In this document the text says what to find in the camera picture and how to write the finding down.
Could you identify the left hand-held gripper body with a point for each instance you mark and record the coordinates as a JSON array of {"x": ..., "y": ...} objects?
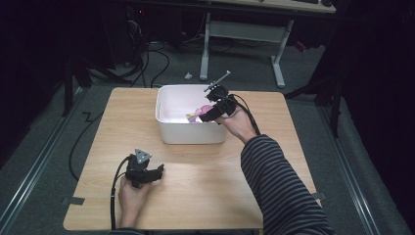
[{"x": 138, "y": 169}]

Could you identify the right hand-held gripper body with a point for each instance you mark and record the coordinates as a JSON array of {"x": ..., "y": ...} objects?
[{"x": 221, "y": 101}]

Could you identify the white plastic bin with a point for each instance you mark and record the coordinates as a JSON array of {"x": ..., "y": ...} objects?
[{"x": 192, "y": 133}]

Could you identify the person's right hand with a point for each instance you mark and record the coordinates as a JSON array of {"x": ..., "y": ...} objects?
[{"x": 239, "y": 125}]

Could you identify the person's left hand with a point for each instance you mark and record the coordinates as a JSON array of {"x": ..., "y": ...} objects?
[{"x": 132, "y": 205}]

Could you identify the small white floor scrap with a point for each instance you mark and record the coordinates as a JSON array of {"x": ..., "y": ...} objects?
[{"x": 188, "y": 76}]

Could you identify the grey tape piece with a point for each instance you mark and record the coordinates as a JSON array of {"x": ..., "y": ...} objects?
[
  {"x": 73, "y": 200},
  {"x": 319, "y": 196}
]

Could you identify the small red object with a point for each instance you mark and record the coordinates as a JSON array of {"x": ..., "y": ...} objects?
[{"x": 300, "y": 46}]

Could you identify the black metal stand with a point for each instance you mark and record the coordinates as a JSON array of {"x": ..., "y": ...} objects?
[
  {"x": 68, "y": 84},
  {"x": 334, "y": 107}
]

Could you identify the grey metal frame desk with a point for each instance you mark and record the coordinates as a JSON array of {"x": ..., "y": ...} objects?
[{"x": 244, "y": 31}]

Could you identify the metal floor rail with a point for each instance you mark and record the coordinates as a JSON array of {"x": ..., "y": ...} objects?
[
  {"x": 349, "y": 169},
  {"x": 36, "y": 160}
]

